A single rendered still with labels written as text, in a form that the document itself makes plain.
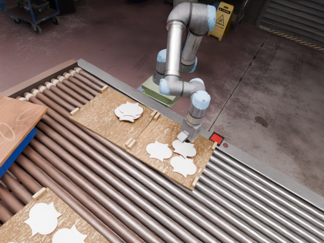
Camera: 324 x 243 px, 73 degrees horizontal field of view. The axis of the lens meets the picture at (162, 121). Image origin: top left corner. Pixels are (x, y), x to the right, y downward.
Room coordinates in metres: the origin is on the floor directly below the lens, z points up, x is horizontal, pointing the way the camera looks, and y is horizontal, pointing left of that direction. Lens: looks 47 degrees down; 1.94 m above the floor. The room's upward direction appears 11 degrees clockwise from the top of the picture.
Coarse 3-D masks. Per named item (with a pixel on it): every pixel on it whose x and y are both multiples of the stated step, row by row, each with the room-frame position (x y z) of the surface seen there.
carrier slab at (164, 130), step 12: (156, 120) 0.93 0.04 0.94; (168, 120) 0.95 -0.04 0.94; (144, 132) 0.81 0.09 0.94; (156, 132) 0.83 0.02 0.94; (168, 132) 0.85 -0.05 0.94; (144, 144) 0.73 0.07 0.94; (168, 144) 0.76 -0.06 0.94; (204, 144) 0.81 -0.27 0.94; (216, 144) 0.83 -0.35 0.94; (144, 156) 0.65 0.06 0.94; (204, 156) 0.73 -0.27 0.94; (156, 168) 0.59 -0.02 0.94; (168, 168) 0.61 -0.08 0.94; (180, 180) 0.55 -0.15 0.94; (192, 180) 0.56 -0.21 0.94
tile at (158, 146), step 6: (150, 144) 0.73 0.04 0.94; (156, 144) 0.74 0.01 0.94; (162, 144) 0.75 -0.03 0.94; (150, 150) 0.69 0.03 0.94; (156, 150) 0.70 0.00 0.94; (162, 150) 0.70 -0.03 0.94; (168, 150) 0.71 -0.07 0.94; (150, 156) 0.65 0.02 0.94; (156, 156) 0.66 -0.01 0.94; (162, 156) 0.67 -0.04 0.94; (168, 156) 0.67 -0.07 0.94
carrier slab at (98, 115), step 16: (96, 96) 1.03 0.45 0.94; (112, 96) 1.06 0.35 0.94; (80, 112) 0.87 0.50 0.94; (96, 112) 0.90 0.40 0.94; (112, 112) 0.92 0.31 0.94; (144, 112) 0.97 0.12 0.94; (96, 128) 0.77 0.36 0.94; (112, 128) 0.80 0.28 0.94; (128, 128) 0.82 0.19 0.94; (144, 128) 0.84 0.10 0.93
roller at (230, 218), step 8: (40, 88) 1.03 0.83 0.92; (48, 96) 0.98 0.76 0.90; (56, 96) 0.98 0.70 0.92; (64, 104) 0.93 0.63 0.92; (152, 168) 0.61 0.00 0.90; (176, 184) 0.54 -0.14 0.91; (192, 192) 0.51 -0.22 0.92; (200, 192) 0.52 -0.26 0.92; (200, 200) 0.48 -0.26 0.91; (208, 200) 0.48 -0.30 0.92; (216, 208) 0.45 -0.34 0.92; (224, 216) 0.42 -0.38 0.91; (232, 216) 0.42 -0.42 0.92; (232, 224) 0.40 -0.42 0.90; (240, 224) 0.40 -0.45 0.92; (248, 232) 0.37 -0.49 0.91; (256, 232) 0.37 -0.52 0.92; (256, 240) 0.35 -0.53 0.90; (264, 240) 0.35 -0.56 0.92
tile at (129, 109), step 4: (124, 104) 0.97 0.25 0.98; (128, 104) 0.98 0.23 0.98; (132, 104) 0.98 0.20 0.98; (136, 104) 0.99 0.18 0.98; (120, 108) 0.93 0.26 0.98; (124, 108) 0.93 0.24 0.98; (128, 108) 0.94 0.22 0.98; (132, 108) 0.95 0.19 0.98; (136, 108) 0.95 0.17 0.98; (140, 108) 0.96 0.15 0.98; (124, 112) 0.90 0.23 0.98; (128, 112) 0.91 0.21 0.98; (132, 112) 0.91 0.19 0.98; (136, 112) 0.92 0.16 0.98; (140, 112) 0.93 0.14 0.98; (132, 116) 0.89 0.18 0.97
